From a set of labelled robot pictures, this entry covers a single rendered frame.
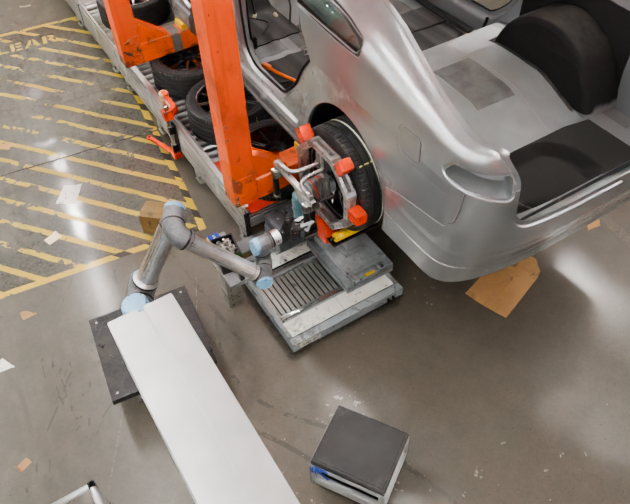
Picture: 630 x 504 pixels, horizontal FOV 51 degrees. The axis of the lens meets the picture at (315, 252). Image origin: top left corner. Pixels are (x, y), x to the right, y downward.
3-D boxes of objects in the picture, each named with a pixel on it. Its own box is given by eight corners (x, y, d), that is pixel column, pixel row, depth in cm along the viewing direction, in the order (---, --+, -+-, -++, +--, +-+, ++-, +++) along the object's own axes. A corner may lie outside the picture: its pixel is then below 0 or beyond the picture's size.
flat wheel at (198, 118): (172, 128, 514) (166, 103, 497) (227, 87, 549) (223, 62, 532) (237, 158, 488) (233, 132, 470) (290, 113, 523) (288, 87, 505)
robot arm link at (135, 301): (128, 335, 361) (118, 316, 348) (131, 311, 373) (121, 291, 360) (155, 331, 361) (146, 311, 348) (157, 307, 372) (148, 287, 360)
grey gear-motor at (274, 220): (330, 239, 455) (330, 203, 429) (278, 264, 441) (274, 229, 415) (317, 224, 466) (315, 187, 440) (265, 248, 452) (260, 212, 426)
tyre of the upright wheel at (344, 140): (325, 141, 424) (374, 230, 416) (294, 154, 416) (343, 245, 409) (356, 92, 362) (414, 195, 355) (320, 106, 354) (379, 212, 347)
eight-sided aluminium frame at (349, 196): (356, 242, 385) (357, 172, 345) (346, 246, 383) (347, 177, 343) (307, 190, 417) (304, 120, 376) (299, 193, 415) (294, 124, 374)
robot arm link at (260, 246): (249, 250, 360) (246, 237, 353) (268, 241, 364) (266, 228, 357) (257, 260, 355) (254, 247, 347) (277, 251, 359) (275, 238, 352)
